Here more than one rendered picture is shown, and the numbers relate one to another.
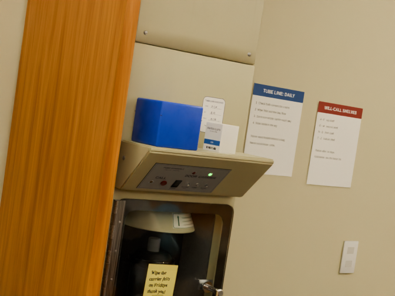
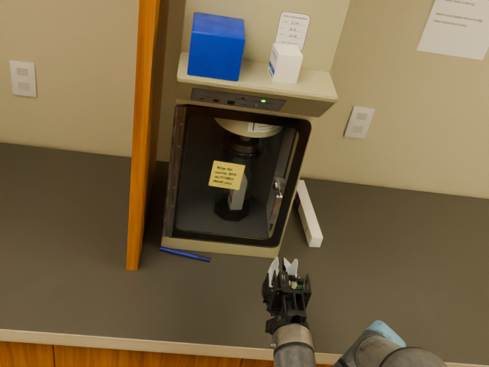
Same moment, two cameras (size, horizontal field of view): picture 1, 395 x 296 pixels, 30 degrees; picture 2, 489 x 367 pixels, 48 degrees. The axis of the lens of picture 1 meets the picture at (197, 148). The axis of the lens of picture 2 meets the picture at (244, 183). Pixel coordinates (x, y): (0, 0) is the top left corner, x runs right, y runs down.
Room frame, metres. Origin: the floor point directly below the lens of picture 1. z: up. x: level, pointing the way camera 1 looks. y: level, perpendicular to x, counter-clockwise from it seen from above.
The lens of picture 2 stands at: (0.65, -0.48, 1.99)
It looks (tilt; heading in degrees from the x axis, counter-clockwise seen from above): 37 degrees down; 27
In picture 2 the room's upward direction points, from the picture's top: 12 degrees clockwise
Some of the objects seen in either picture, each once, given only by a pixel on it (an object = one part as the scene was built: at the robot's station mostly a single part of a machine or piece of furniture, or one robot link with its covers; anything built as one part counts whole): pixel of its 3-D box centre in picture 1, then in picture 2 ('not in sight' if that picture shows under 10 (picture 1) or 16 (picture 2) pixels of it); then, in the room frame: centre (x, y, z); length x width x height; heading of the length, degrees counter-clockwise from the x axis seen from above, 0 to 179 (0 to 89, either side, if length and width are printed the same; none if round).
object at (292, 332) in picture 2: not in sight; (290, 343); (1.29, -0.32, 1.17); 0.08 x 0.05 x 0.08; 125
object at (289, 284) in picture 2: not in sight; (289, 306); (1.36, -0.27, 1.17); 0.12 x 0.08 x 0.09; 35
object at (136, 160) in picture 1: (196, 173); (253, 95); (1.55, -0.01, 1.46); 0.32 x 0.11 x 0.10; 126
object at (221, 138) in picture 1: (220, 137); (284, 63); (1.58, -0.05, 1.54); 0.05 x 0.05 x 0.06; 44
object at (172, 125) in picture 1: (167, 124); (215, 46); (1.49, 0.07, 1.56); 0.10 x 0.10 x 0.09; 36
